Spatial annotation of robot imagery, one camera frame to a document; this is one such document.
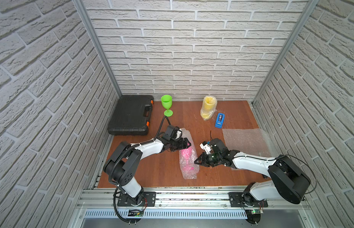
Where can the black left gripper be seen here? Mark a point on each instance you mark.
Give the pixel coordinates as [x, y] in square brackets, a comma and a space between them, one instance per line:
[179, 143]

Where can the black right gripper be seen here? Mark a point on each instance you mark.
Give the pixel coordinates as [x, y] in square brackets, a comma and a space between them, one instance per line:
[202, 158]

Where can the pink plastic wine glass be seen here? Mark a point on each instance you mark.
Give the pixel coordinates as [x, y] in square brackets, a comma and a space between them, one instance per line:
[187, 166]

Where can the blue tape dispenser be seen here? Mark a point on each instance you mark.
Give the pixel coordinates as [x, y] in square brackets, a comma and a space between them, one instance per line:
[220, 120]

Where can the bubble wrap sheet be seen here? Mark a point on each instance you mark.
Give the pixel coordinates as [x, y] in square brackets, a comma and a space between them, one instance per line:
[186, 134]
[250, 141]
[208, 108]

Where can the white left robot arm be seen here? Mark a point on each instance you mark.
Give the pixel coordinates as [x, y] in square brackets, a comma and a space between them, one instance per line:
[123, 163]

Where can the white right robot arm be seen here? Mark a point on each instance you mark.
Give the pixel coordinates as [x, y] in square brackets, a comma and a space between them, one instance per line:
[287, 180]

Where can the green plastic wine glass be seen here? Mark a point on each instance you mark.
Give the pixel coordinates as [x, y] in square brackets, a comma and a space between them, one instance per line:
[166, 101]

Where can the black plastic tool case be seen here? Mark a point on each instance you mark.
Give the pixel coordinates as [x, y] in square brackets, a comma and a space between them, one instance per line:
[131, 115]

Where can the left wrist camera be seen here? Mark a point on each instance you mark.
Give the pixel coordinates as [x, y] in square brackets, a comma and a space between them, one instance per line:
[172, 133]

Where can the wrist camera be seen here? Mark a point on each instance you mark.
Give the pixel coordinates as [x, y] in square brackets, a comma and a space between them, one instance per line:
[208, 147]
[172, 133]

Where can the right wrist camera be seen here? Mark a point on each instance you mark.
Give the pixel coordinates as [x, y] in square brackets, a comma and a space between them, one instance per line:
[208, 147]

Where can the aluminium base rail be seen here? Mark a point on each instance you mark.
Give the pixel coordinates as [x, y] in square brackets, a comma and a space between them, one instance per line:
[186, 203]

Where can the left aluminium corner post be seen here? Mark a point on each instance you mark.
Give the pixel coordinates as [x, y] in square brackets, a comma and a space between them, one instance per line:
[81, 9]

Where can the aluminium corner post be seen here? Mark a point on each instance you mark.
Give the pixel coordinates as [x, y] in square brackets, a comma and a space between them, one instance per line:
[81, 9]
[306, 13]

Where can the right aluminium corner post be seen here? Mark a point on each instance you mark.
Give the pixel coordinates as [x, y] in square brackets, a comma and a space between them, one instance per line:
[306, 13]

